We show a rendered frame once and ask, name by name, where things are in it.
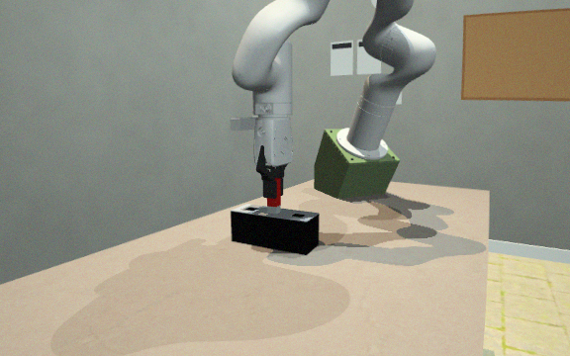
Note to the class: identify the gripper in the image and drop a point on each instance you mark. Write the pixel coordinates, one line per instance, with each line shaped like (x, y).
(272, 145)

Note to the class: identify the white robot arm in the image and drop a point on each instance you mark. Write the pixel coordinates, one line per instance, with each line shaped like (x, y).
(411, 54)

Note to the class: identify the grey and red pin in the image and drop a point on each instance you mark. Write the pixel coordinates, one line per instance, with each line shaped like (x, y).
(274, 205)

